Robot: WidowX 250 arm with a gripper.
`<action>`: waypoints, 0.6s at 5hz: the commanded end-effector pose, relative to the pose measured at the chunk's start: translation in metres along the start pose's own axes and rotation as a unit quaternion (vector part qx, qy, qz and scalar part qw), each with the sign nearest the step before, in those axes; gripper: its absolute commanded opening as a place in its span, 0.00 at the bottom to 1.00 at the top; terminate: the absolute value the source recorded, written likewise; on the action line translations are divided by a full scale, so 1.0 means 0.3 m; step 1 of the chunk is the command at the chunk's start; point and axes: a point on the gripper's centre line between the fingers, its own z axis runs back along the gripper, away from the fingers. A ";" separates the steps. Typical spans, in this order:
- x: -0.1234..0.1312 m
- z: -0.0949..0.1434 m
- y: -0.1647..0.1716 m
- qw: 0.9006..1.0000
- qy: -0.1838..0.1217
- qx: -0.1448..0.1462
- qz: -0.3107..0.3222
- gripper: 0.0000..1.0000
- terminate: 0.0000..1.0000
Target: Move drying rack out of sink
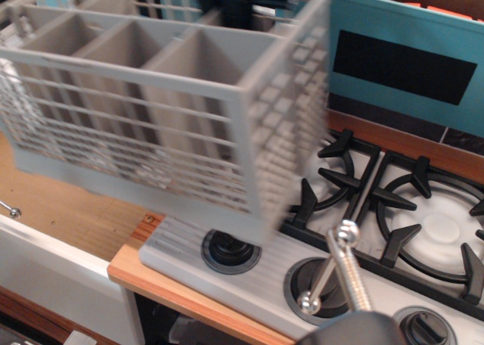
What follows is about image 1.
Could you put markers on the black burner grate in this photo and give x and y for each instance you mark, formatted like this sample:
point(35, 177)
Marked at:
point(421, 236)
point(336, 175)

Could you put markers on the grey plastic drying rack basket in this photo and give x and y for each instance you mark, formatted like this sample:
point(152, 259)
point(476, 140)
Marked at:
point(161, 105)

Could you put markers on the black clamp mount base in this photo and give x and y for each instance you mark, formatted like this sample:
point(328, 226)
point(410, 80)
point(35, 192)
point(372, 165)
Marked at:
point(360, 327)

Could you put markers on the grey toy stove top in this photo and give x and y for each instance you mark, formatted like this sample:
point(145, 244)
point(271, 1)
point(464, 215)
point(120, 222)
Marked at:
point(269, 291)

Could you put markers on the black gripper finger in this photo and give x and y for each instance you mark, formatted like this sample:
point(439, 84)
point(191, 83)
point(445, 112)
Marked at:
point(237, 15)

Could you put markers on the right black burner grate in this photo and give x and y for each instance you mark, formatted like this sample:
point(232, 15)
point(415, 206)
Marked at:
point(421, 236)

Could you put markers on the large teal bin right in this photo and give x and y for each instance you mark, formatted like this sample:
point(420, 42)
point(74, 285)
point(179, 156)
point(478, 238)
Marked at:
point(422, 58)

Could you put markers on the left black burner grate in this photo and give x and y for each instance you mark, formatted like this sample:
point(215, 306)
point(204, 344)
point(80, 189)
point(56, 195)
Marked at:
point(336, 175)

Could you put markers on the silver metal clamp screw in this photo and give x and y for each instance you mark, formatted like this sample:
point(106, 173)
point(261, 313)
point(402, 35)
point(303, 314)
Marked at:
point(341, 239)

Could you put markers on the small silver metal rod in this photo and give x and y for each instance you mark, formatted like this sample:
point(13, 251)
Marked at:
point(13, 212)

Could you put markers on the left black stove knob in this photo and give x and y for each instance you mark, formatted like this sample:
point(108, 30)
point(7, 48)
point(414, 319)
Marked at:
point(227, 255)

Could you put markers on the white toy sink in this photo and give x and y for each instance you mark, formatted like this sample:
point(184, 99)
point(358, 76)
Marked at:
point(57, 253)

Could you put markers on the right black stove knob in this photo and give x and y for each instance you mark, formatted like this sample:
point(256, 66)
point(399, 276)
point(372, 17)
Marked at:
point(422, 326)

